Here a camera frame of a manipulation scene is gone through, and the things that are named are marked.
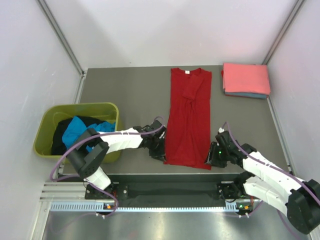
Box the right aluminium corner post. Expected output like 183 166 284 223
262 0 307 65

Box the folded pink t shirt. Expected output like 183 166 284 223
222 62 271 96

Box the left aluminium corner post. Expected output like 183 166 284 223
36 0 85 77

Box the cyan t shirt in bin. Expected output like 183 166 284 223
61 116 116 150

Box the green plastic bin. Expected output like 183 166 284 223
33 102 124 162

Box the aluminium corner post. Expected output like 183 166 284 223
262 0 307 65
36 0 85 77

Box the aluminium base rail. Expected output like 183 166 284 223
40 173 262 213

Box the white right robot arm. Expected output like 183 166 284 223
205 128 320 235

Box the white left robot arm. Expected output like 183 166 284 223
66 119 167 199

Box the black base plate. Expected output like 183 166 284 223
84 181 253 201

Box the black t shirt in bin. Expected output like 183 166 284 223
51 116 108 156

